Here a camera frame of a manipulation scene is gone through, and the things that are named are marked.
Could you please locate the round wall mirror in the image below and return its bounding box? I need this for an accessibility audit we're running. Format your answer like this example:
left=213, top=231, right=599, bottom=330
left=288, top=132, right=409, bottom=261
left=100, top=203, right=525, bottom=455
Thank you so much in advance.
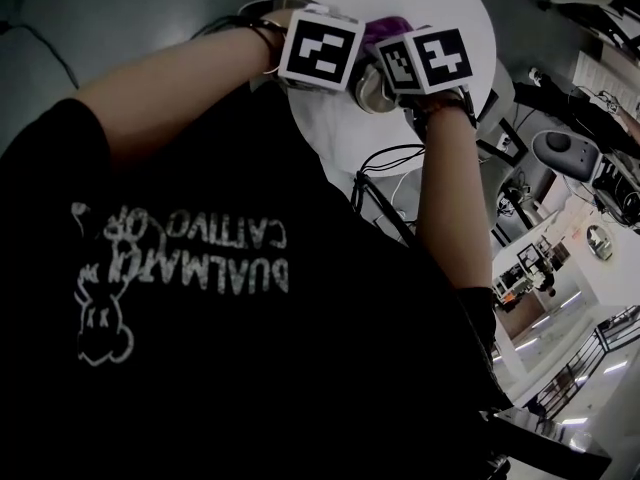
left=585, top=223, right=614, bottom=262

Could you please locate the purple cloth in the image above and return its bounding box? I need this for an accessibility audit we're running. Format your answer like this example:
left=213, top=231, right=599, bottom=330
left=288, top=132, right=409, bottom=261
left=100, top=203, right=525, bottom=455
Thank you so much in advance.
left=360, top=15, right=417, bottom=62

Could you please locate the person's right forearm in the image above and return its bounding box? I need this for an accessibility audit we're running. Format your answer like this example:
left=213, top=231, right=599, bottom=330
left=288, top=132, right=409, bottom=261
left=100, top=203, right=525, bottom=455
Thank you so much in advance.
left=413, top=98, right=495, bottom=294

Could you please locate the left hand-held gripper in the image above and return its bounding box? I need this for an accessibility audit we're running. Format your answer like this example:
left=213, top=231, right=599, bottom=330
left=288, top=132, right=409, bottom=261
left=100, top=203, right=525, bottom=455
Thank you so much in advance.
left=277, top=2, right=370, bottom=93

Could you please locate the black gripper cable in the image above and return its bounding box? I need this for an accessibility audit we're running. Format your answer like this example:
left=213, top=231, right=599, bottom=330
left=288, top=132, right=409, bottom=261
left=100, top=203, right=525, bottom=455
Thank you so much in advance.
left=349, top=140, right=429, bottom=234

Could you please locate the person's black printed t-shirt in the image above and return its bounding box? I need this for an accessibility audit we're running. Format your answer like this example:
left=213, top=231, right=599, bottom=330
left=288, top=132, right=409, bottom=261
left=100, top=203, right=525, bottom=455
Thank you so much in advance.
left=0, top=82, right=514, bottom=480

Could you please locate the person's left forearm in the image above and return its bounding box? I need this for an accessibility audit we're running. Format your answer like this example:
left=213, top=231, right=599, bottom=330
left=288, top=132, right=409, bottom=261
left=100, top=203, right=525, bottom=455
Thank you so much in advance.
left=74, top=10, right=289, bottom=169

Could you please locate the black balcony railing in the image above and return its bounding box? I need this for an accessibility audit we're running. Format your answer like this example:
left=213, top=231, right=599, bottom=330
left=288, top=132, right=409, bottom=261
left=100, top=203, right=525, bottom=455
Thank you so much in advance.
left=529, top=305, right=640, bottom=422

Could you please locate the grey rounded device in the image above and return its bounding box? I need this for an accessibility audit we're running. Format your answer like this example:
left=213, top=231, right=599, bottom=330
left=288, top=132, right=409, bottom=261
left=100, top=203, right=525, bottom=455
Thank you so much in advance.
left=530, top=128, right=602, bottom=184

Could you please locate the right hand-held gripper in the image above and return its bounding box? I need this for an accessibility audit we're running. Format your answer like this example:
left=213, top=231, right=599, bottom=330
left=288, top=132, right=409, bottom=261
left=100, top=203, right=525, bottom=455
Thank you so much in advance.
left=374, top=27, right=475, bottom=102

